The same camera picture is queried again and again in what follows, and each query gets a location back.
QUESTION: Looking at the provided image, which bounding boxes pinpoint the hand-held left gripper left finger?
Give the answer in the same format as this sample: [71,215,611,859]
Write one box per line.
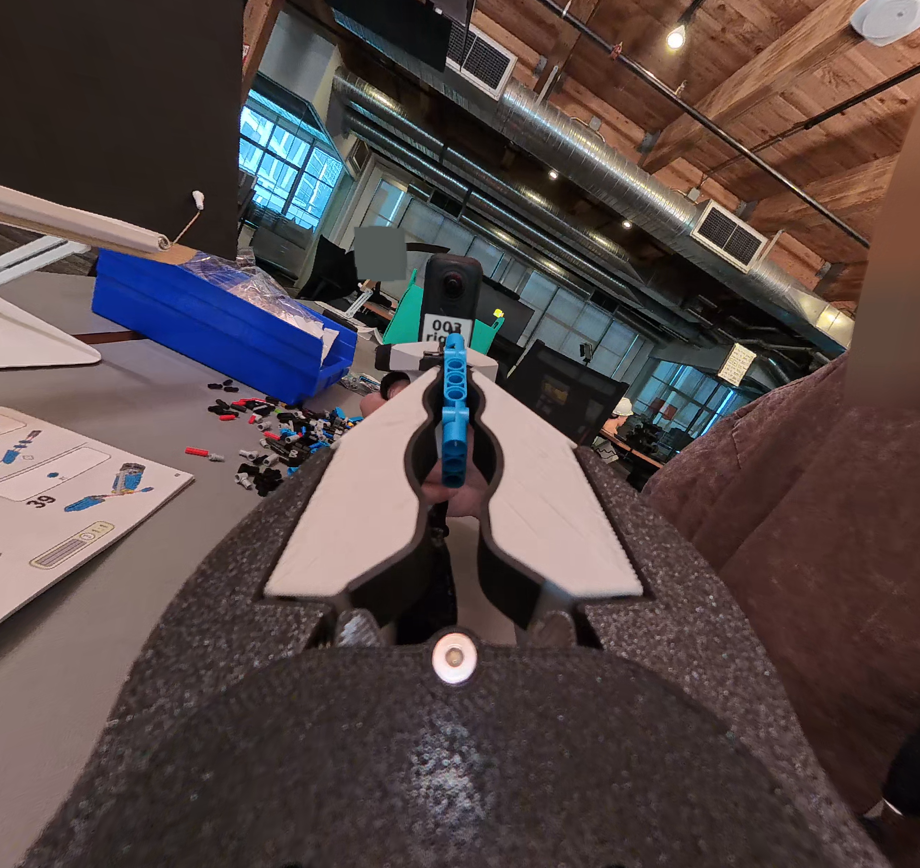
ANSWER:
[263,366,441,630]

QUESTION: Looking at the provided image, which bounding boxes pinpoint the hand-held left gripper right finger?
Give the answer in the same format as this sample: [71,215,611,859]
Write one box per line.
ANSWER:
[471,368,644,629]

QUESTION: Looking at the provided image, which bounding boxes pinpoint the blue block piece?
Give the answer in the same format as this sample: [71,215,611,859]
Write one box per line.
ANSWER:
[438,334,472,488]

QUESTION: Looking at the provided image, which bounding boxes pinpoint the pile of building block pieces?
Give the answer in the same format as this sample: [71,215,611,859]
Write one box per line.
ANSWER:
[207,378,368,497]

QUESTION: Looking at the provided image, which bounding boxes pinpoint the grey desk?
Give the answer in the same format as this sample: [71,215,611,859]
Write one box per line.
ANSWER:
[0,272,403,868]

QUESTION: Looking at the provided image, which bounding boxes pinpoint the person's right hand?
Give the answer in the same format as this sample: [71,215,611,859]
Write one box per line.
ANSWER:
[359,392,493,522]

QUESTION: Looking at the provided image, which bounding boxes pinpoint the teal plastic case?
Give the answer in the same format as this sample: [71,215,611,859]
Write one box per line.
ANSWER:
[381,268,504,366]

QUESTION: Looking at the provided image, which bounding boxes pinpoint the black monitor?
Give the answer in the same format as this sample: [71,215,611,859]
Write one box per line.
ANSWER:
[298,236,360,303]

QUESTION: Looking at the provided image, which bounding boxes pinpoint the blue plastic bin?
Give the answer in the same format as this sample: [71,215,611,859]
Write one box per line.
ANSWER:
[92,249,358,405]

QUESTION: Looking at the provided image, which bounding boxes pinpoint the white vent grille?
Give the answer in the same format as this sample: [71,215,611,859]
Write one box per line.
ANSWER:
[690,198,770,273]
[446,20,518,100]

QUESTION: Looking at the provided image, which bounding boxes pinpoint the person's brown clothing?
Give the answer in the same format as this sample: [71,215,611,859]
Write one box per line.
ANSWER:
[643,354,920,819]

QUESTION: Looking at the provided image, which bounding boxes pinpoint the instruction booklet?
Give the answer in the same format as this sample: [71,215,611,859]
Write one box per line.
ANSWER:
[0,408,195,625]

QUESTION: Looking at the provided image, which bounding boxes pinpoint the black hanging panel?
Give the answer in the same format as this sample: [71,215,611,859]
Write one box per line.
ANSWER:
[323,0,490,73]

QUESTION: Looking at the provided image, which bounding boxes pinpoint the white laptop stand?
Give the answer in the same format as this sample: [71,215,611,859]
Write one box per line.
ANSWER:
[0,185,173,369]

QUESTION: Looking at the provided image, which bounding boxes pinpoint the black partition panel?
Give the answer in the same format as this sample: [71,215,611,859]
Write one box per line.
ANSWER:
[0,0,245,262]

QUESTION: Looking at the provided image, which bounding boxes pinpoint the white ceiling speaker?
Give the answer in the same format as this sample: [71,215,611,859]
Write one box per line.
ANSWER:
[850,0,920,47]

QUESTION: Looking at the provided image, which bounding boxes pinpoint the silver air duct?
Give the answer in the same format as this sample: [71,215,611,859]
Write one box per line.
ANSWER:
[332,67,856,352]

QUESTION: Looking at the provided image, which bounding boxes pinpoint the white wall chart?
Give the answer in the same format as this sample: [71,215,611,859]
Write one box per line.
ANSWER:
[717,342,758,385]

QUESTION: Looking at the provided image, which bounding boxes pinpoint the white cable plug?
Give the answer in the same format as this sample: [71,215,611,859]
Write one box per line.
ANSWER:
[169,191,207,247]

